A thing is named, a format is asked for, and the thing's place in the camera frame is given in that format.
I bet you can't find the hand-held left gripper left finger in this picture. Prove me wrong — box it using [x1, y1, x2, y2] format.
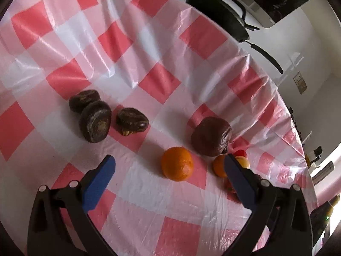
[27, 155, 118, 256]

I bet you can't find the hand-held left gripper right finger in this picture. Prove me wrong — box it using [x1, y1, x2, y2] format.
[222, 154, 313, 256]

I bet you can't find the small yellow fruit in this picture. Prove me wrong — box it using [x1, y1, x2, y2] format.
[236, 156, 250, 169]

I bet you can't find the dark brown wrinkled fruit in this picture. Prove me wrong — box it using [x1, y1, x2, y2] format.
[69, 90, 101, 114]
[79, 101, 112, 143]
[116, 108, 150, 136]

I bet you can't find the small orange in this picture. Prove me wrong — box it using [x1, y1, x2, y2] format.
[212, 154, 228, 178]

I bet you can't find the large dark brown fruit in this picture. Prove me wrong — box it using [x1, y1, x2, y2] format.
[191, 116, 232, 157]

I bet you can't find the large orange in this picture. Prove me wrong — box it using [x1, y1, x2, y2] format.
[161, 146, 194, 182]

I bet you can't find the red white checkered plastic tablecloth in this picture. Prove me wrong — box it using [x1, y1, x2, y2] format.
[0, 0, 319, 256]

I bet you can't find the black wok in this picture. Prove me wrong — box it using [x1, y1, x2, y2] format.
[186, 0, 284, 74]

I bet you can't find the wall socket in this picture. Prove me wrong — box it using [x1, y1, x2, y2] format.
[293, 72, 307, 95]

